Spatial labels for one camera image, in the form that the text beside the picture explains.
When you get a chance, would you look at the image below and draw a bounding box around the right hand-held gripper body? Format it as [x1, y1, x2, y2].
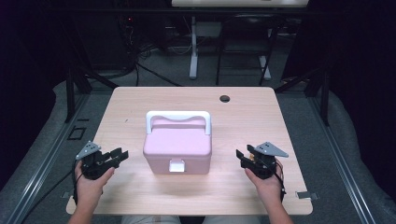
[240, 141, 290, 180]

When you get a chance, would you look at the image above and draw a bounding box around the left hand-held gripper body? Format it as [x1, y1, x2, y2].
[75, 140, 121, 181]

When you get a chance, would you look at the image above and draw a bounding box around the pink storage box white handle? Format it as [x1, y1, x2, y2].
[142, 110, 213, 175]

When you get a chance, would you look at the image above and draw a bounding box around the person's left hand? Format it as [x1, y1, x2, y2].
[74, 161, 116, 203]

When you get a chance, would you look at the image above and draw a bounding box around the person's right hand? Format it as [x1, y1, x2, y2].
[245, 160, 286, 204]

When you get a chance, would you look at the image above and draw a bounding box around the person's right leg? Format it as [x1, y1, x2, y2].
[202, 215, 263, 224]

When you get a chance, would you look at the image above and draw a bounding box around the person's leg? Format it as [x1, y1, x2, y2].
[202, 215, 263, 224]
[120, 215, 182, 224]

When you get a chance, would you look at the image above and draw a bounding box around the person's left leg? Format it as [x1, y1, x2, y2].
[120, 215, 182, 224]

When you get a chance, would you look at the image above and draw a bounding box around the black metal stand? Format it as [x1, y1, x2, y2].
[63, 60, 120, 124]
[275, 66, 332, 127]

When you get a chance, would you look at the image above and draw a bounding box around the dark computer tower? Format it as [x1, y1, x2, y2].
[116, 13, 139, 71]

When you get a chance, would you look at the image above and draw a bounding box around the white desk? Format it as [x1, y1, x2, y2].
[171, 0, 309, 81]

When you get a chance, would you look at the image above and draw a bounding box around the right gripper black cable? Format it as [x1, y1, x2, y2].
[273, 161, 288, 203]

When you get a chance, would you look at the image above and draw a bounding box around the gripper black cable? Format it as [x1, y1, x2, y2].
[273, 161, 288, 203]
[21, 158, 83, 224]

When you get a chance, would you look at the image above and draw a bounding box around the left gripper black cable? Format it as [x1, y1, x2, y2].
[21, 158, 83, 224]

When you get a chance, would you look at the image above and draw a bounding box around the metal floor rail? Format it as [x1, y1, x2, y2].
[307, 92, 378, 224]
[6, 92, 92, 224]

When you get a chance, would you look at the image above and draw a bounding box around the black floor cable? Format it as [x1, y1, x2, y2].
[134, 61, 184, 88]

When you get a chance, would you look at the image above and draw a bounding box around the black metal chair frame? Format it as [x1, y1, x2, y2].
[215, 13, 283, 87]

